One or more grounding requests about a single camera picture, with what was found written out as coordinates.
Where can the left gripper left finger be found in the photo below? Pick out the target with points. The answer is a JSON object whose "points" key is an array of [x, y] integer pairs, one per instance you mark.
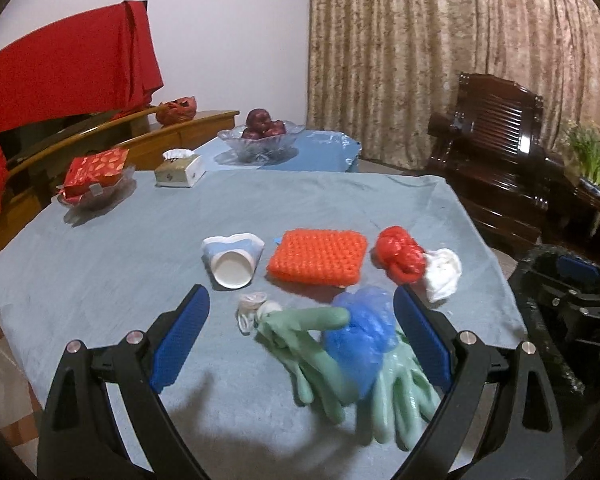
{"points": [[79, 438]]}

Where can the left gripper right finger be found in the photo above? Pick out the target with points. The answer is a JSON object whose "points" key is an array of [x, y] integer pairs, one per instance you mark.
{"points": [[523, 436]]}

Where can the red plastic bag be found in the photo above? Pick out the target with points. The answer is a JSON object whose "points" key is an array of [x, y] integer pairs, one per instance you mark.
{"points": [[400, 255]]}

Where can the orange foam net pad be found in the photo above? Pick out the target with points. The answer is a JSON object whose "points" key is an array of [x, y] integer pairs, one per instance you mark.
{"points": [[319, 257]]}

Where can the black trash bin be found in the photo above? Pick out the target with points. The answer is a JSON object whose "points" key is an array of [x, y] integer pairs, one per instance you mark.
{"points": [[574, 374]]}

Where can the green rubber glove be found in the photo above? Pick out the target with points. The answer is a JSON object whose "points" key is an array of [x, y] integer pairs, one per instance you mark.
{"points": [[402, 400], [317, 376]]}

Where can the white crumpled tissue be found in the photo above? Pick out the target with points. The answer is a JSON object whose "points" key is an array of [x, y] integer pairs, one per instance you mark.
{"points": [[442, 274]]}

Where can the green potted plant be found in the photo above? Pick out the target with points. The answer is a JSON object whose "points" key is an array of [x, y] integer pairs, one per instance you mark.
{"points": [[584, 140]]}

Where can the blue plastic bag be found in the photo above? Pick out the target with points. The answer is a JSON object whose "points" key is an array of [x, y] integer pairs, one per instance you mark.
{"points": [[359, 347]]}

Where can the dark wooden armchair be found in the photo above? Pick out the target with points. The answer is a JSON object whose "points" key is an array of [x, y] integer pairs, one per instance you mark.
{"points": [[489, 151]]}

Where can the small clear plastic wrapper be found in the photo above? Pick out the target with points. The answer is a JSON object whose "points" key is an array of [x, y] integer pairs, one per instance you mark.
{"points": [[252, 309]]}

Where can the white blue paper cup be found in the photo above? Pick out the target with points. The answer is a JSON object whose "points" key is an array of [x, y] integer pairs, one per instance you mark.
{"points": [[232, 260]]}

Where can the glass tray under gift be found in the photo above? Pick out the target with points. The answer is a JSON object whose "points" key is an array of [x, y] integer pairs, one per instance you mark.
{"points": [[98, 196]]}

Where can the white tissue box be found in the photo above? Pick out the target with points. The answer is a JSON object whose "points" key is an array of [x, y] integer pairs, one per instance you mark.
{"points": [[180, 168]]}

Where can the light blue small tablecloth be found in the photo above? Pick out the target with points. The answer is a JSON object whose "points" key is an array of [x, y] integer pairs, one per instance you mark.
{"points": [[315, 150]]}

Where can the glass fruit bowl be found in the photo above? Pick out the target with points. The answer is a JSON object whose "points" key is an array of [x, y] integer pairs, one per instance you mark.
{"points": [[266, 149]]}

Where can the beige patterned curtain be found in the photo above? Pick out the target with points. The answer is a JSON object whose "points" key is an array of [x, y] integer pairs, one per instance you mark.
{"points": [[378, 69]]}

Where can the dark red apples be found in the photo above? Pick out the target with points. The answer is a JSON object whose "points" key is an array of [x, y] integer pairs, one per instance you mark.
{"points": [[260, 125]]}

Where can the red cloth cover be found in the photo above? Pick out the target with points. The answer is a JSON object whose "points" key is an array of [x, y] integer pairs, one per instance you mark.
{"points": [[91, 62]]}

